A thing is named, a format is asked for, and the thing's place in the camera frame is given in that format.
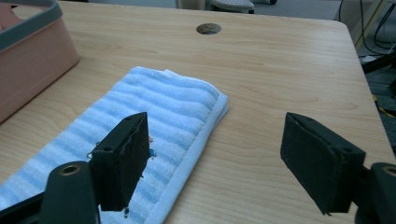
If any pink storage bin grey rim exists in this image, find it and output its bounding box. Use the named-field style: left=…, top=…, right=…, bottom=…
left=0, top=0, right=80, bottom=124

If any black stand leg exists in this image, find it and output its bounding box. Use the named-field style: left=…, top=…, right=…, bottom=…
left=361, top=51, right=396, bottom=75

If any blue striped towel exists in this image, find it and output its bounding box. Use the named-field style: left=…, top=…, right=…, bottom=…
left=0, top=65, right=230, bottom=224

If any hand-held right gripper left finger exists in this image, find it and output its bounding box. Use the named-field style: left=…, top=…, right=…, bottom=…
left=88, top=111, right=151, bottom=213

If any black cable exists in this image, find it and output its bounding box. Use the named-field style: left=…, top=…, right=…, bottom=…
left=338, top=0, right=396, bottom=58

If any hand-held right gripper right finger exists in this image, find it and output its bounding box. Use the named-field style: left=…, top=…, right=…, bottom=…
left=279, top=112, right=367, bottom=216

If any office chair base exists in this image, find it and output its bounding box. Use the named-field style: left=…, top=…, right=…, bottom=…
left=210, top=0, right=256, bottom=15

